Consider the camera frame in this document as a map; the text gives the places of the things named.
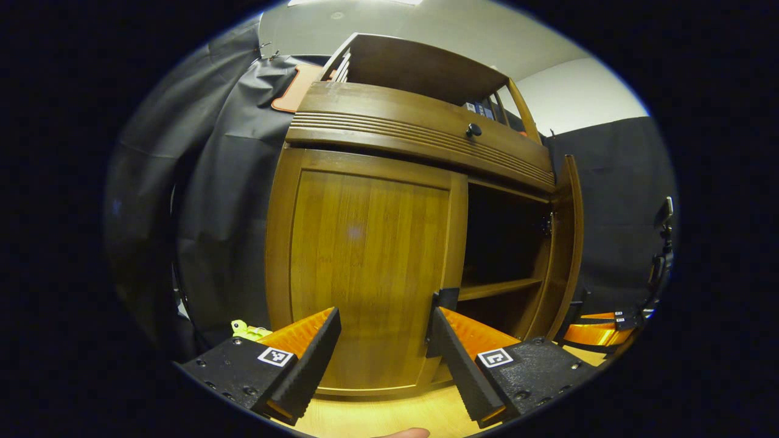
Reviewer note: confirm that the round black drawer knob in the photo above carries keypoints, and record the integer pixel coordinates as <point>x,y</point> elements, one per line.
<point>474,130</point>

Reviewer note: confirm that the black backdrop cloth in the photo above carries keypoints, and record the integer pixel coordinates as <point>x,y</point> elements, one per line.
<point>231,213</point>

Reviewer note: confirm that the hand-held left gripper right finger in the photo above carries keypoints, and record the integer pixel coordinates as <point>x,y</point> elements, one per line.
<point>456,365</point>

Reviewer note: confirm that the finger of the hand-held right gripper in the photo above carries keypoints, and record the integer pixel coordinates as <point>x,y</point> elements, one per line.
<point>596,336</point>
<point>627,319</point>

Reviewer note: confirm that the wooden cabinet door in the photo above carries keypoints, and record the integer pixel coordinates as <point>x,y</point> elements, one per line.
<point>563,255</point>
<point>365,261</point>

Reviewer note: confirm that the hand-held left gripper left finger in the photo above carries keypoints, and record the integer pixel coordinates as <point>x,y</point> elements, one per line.
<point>316,359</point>

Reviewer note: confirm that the metal door hinge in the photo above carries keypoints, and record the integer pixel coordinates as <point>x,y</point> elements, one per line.
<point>546,225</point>

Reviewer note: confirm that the green plush frog toy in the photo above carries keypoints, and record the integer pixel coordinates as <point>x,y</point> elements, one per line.
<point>249,331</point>

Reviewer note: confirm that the wooden inner shelf board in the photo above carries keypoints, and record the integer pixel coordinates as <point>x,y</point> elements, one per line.
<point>499,287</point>

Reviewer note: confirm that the ceiling light panel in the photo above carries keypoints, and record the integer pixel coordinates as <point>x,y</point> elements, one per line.
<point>353,2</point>

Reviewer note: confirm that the wooden double-door shoe cabinet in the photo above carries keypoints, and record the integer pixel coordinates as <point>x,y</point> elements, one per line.
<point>414,67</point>

